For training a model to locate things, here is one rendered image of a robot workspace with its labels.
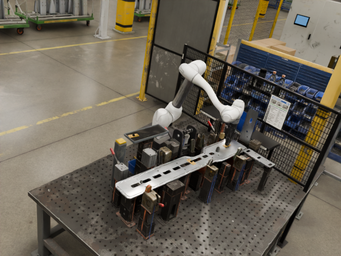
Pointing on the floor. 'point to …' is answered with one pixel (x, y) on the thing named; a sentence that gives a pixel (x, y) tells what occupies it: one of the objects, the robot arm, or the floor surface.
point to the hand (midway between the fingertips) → (227, 141)
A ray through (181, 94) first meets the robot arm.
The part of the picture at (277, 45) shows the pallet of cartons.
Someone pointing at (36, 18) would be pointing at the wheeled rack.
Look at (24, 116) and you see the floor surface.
